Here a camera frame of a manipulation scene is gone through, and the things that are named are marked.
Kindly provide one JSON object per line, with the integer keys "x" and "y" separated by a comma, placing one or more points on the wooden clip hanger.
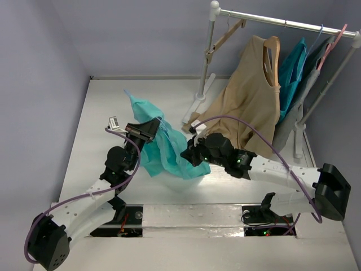
{"x": 211, "y": 48}

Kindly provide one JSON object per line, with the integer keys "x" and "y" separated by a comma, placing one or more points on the turquoise hanging shirt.
{"x": 290, "y": 75}

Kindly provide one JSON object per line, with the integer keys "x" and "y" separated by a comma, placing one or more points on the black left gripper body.
{"x": 137, "y": 139}

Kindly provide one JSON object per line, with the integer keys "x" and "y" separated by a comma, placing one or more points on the white clothes rack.
{"x": 333, "y": 129}

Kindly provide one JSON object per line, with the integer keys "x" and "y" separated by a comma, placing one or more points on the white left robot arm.
{"x": 54, "y": 231}

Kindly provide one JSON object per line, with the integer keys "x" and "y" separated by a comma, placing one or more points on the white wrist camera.
{"x": 114, "y": 126}
{"x": 198, "y": 130}

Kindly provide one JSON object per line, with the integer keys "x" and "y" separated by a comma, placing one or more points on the grey hanging shirt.
{"x": 295, "y": 113}

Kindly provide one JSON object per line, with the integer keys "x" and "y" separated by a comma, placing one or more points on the beige tank top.
{"x": 247, "y": 110}

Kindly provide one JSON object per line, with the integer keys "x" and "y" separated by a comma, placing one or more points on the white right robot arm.
{"x": 321, "y": 191}

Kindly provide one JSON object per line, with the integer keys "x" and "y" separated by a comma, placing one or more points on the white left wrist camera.
{"x": 114, "y": 126}

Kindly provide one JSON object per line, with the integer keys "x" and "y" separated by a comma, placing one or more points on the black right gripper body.
{"x": 196, "y": 151}

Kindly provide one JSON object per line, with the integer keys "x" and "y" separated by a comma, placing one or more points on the pink hanger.
{"x": 331, "y": 47}

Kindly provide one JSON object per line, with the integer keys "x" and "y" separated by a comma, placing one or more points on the teal t shirt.
{"x": 180, "y": 168}

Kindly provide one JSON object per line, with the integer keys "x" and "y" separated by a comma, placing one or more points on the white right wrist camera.
{"x": 198, "y": 130}

